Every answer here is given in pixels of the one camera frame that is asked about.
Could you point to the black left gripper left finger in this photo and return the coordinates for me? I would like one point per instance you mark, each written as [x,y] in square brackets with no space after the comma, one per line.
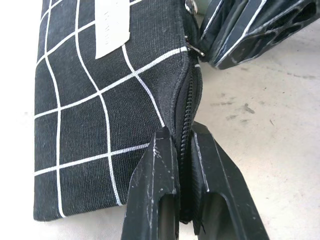
[150,190]

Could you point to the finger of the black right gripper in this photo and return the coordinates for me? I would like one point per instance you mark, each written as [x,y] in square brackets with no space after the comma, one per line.
[265,32]
[215,20]

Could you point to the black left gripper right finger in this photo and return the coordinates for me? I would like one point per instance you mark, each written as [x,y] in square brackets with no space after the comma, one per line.
[225,205]

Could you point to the black white grid zipper pouch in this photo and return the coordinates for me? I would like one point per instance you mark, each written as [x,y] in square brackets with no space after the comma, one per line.
[100,112]

